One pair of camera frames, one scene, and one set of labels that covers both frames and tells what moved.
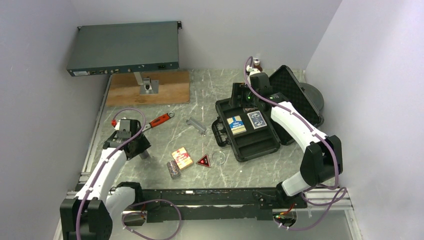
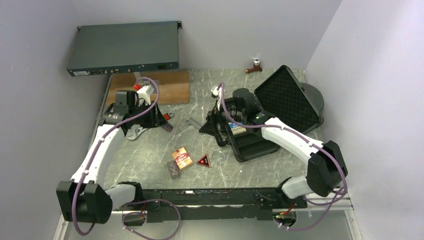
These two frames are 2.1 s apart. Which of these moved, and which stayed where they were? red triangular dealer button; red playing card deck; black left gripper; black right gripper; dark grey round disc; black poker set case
Moved: black left gripper; black right gripper
Stayed: red triangular dealer button; black poker set case; dark grey round disc; red playing card deck
